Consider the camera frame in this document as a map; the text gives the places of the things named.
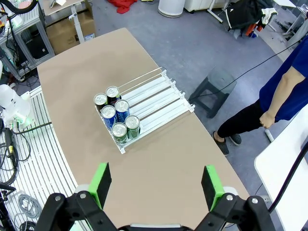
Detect person black trousers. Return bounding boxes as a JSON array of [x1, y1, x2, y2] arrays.
[[218, 100, 268, 139]]

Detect red cloth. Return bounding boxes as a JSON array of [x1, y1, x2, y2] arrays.
[[107, 0, 138, 14]]

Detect clear acrylic can dispenser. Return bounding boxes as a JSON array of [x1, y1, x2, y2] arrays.
[[93, 66, 196, 154]]

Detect green beverage can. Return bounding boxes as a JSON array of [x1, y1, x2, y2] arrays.
[[124, 115, 141, 140], [111, 122, 128, 144]]

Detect person left forearm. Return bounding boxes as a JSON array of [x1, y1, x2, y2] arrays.
[[264, 72, 299, 118]]

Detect aluminium frame rack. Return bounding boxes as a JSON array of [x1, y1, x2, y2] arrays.
[[0, 0, 56, 81]]

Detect person left hand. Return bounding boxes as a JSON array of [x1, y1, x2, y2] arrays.
[[259, 111, 276, 128]]

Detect large brown cardboard box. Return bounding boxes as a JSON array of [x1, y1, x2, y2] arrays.
[[45, 11, 96, 55]]

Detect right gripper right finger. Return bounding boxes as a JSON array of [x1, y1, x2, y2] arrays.
[[196, 165, 276, 231]]

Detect white green garment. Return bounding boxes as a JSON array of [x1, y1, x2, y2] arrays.
[[260, 8, 278, 26]]

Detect thick black cable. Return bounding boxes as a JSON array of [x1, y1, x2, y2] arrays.
[[268, 146, 308, 214]]

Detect grey coiled cable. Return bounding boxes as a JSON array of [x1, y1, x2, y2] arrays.
[[17, 193, 42, 219]]

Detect dark plastic stool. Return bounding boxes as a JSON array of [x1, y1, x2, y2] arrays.
[[189, 68, 238, 119]]

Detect thin black floor cable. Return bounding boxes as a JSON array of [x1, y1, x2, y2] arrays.
[[189, 38, 304, 100]]

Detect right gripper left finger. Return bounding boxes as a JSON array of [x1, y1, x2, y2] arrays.
[[35, 162, 118, 231]]

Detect blue beverage can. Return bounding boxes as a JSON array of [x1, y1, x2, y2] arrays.
[[114, 99, 131, 123], [101, 104, 118, 132]]

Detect black jacket on chair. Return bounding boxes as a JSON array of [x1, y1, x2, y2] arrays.
[[225, 0, 278, 31]]

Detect white frame side table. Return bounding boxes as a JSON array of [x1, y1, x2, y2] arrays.
[[207, 0, 228, 24]]

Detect black beverage can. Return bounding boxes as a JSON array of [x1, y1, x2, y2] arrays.
[[93, 92, 109, 114], [105, 86, 122, 106]]

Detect dark shoe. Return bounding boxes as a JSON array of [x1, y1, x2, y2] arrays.
[[212, 131, 231, 156], [228, 133, 243, 146]]

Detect brown desk white leg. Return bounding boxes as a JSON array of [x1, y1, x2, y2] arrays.
[[42, 0, 92, 44]]

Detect red orange garment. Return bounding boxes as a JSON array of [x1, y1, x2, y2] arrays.
[[245, 23, 263, 37]]

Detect white cylindrical air purifier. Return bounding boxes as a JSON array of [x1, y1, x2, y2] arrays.
[[157, 0, 186, 18]]

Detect white cabinet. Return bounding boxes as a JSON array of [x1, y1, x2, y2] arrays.
[[184, 0, 215, 13]]

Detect slotted aluminium base plate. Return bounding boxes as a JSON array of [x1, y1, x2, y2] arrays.
[[0, 86, 81, 231]]

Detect black computer tower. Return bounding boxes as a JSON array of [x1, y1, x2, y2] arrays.
[[20, 30, 50, 60]]

